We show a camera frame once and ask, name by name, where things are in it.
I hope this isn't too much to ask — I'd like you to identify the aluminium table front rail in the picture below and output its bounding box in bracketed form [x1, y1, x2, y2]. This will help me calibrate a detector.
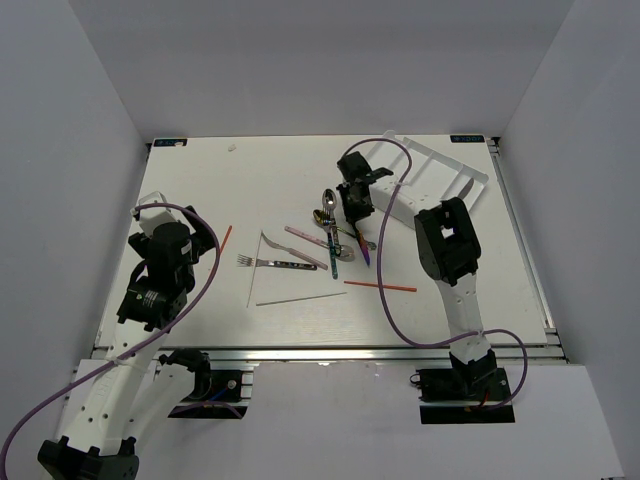
[94, 342, 569, 364]

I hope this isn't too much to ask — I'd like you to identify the blue table label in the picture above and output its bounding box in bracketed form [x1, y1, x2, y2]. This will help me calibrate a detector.
[152, 138, 188, 148]
[449, 134, 485, 144]

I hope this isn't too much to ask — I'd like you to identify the fork with black patterned handle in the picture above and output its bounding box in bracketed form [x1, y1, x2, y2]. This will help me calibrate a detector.
[237, 255, 318, 271]

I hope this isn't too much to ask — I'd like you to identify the white divided utensil tray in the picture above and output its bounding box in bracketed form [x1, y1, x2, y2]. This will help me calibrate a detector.
[365, 131, 489, 228]

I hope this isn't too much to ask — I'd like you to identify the fork with green patterned handle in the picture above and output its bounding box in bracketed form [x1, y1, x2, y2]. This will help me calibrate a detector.
[323, 207, 340, 280]

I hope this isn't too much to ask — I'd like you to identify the orange chopstick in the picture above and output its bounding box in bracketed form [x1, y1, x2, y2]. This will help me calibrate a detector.
[216, 225, 233, 261]
[343, 280, 418, 293]

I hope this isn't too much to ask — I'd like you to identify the gold spoon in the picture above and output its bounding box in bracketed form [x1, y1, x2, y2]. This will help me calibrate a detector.
[313, 209, 331, 227]

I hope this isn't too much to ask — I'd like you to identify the orange chopstick on left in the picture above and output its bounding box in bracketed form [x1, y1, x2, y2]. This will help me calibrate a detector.
[216, 225, 233, 261]

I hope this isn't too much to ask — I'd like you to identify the left blue table label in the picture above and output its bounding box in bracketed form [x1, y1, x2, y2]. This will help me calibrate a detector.
[152, 138, 188, 148]

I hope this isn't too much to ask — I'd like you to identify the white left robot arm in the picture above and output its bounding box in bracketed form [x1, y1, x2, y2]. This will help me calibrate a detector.
[37, 202, 220, 479]

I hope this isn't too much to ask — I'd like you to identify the silver spoon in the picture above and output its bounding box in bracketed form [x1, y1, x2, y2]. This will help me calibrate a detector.
[322, 189, 337, 225]

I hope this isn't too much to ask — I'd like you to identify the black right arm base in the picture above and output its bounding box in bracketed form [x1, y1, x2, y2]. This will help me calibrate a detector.
[409, 368, 515, 425]

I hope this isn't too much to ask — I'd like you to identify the grey chopstick lying flat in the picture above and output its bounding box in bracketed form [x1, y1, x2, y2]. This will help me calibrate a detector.
[255, 291, 348, 307]

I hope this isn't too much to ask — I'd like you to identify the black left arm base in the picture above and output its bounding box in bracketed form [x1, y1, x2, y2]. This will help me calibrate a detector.
[158, 349, 249, 420]

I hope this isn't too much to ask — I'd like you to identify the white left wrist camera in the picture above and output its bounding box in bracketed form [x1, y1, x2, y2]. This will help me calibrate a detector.
[131, 191, 177, 237]

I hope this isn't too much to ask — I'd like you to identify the silver spoon ornate handle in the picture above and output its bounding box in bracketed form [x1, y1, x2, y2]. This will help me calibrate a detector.
[332, 226, 359, 259]

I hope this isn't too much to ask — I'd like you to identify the right blue table label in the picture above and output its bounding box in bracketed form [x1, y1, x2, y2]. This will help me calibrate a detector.
[449, 134, 485, 144]

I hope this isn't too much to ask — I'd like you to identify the orange chopstick on right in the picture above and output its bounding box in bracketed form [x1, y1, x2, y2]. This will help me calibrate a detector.
[343, 280, 418, 293]

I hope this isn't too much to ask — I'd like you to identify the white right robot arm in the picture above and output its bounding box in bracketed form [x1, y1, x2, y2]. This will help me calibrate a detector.
[337, 152, 496, 399]

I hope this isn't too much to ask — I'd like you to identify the fork with pink handle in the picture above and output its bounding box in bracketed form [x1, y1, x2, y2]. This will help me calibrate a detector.
[261, 226, 329, 270]

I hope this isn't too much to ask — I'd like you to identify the iridescent rainbow knife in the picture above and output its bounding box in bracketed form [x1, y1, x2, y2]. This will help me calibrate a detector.
[352, 225, 371, 266]

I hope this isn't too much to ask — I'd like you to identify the white chopstick upright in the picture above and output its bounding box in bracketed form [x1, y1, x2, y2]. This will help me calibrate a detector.
[246, 229, 264, 309]

